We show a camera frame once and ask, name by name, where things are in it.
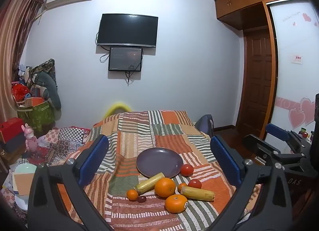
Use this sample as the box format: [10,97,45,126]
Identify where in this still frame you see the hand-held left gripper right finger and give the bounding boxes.
[210,135,291,231]

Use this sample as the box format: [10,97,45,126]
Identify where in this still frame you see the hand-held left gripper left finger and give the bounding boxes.
[27,134,112,231]

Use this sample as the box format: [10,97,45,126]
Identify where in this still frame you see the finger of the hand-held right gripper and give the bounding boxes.
[243,134,303,165]
[265,123,311,153]

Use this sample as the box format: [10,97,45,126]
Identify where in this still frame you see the yellow sugarcane piece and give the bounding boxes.
[135,172,165,195]
[180,186,215,202]

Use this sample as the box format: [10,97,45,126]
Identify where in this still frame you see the purple plate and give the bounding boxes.
[136,147,183,179]

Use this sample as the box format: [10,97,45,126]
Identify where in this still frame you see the large orange with sticker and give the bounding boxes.
[165,194,188,213]

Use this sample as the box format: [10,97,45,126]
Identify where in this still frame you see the small jars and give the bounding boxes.
[298,128,315,142]

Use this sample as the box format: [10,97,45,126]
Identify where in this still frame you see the checkered cloth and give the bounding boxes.
[53,127,91,147]

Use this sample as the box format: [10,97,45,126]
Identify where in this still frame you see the striped patchwork blanket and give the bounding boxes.
[56,110,252,231]

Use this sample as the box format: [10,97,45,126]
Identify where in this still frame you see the white sliding wardrobe door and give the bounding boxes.
[264,0,319,152]

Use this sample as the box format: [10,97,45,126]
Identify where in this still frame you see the brown wooden door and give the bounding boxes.
[239,30,273,138]

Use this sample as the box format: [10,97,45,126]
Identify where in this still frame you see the yellow hoop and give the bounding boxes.
[103,101,131,119]

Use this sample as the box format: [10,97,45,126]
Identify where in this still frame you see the pink bunny figure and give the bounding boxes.
[24,123,38,152]

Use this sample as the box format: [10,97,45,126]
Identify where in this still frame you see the green patterned box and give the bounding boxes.
[17,100,55,132]

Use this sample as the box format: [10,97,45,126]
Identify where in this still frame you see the pale green plate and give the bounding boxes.
[14,163,38,175]

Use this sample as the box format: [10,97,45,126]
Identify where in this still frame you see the orange box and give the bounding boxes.
[24,97,45,108]

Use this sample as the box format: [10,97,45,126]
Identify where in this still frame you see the red gift box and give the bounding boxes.
[0,118,27,144]

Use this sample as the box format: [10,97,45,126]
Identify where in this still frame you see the red plastic bag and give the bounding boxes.
[12,84,30,101]

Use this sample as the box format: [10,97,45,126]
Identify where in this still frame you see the dark patterned cloth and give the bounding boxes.
[32,59,57,92]

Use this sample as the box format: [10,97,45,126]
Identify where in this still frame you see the striped brown curtain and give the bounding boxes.
[0,0,48,122]

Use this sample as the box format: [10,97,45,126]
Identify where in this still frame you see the small black wall monitor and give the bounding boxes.
[108,47,143,72]

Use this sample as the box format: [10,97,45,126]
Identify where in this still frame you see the wall-mounted black television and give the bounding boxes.
[96,13,159,48]

